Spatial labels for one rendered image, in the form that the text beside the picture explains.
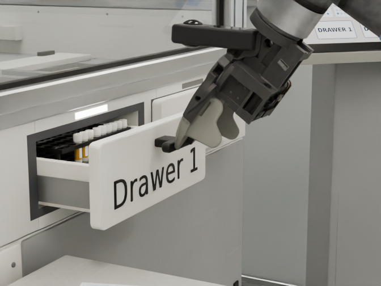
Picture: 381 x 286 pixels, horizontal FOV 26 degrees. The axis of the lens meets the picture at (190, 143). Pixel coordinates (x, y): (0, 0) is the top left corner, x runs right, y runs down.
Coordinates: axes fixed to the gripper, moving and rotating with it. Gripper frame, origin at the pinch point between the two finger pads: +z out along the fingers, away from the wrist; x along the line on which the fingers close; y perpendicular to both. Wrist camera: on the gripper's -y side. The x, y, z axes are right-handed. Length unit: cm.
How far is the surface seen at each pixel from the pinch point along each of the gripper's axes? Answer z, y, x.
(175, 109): 8.4, -10.1, 21.8
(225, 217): 30, 3, 46
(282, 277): 97, 11, 164
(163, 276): 11.3, 11.4, -11.2
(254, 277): 104, 4, 163
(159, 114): 8.6, -10.4, 17.0
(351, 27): -7, -6, 78
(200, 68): 4.9, -14.3, 34.0
